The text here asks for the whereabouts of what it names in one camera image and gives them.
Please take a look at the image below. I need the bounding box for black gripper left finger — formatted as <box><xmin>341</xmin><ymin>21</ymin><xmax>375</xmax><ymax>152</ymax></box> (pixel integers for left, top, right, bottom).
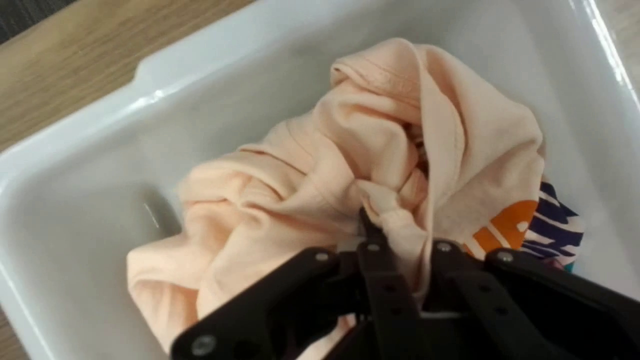
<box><xmin>169</xmin><ymin>207</ymin><xmax>431</xmax><ymax>360</ymax></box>

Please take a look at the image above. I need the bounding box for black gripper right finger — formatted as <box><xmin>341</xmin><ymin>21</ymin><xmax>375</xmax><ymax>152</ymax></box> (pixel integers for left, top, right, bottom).
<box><xmin>420</xmin><ymin>238</ymin><xmax>640</xmax><ymax>360</ymax></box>

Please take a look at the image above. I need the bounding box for peach printed t-shirt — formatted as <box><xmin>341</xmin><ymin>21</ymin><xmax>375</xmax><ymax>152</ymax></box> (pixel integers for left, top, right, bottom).
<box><xmin>126</xmin><ymin>36</ymin><xmax>589</xmax><ymax>360</ymax></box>

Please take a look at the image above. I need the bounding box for white plastic storage box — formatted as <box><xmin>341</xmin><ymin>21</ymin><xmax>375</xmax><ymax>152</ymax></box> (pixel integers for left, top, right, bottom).
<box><xmin>0</xmin><ymin>0</ymin><xmax>640</xmax><ymax>360</ymax></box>

